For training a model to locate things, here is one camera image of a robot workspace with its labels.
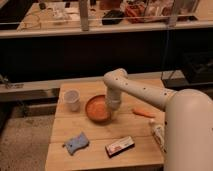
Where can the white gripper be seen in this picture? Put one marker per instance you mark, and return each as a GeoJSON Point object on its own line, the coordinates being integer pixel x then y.
{"type": "Point", "coordinates": [113, 99]}

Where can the orange ceramic bowl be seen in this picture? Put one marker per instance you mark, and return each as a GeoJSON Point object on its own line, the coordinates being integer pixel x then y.
{"type": "Point", "coordinates": [96, 109]}

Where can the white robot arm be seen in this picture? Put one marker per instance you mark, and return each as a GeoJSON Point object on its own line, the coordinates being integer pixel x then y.
{"type": "Point", "coordinates": [188, 140]}

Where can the orange carrot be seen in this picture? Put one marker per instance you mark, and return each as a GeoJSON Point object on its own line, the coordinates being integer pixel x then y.
{"type": "Point", "coordinates": [141, 112]}

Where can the white plastic cup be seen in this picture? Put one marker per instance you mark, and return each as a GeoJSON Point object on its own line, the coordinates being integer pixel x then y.
{"type": "Point", "coordinates": [71, 98]}

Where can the blue sponge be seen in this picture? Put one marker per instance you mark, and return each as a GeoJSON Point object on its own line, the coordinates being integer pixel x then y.
{"type": "Point", "coordinates": [76, 143]}

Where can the black bag on shelf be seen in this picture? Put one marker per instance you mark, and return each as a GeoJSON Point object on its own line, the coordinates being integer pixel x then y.
{"type": "Point", "coordinates": [112, 17]}

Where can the red item on shelf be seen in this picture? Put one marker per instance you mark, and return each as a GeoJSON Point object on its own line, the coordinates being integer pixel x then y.
{"type": "Point", "coordinates": [135, 13]}

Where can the black crate on right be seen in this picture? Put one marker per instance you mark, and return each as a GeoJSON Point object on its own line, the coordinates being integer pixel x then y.
{"type": "Point", "coordinates": [198, 67]}

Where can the grey metal post left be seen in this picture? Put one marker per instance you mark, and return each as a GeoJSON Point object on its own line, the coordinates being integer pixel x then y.
{"type": "Point", "coordinates": [83, 9]}

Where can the grey metal post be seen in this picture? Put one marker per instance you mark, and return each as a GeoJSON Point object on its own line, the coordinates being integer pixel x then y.
{"type": "Point", "coordinates": [174, 13]}
{"type": "Point", "coordinates": [83, 9]}

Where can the grey metal post right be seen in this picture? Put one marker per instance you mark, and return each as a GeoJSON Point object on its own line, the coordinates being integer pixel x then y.
{"type": "Point", "coordinates": [174, 13]}

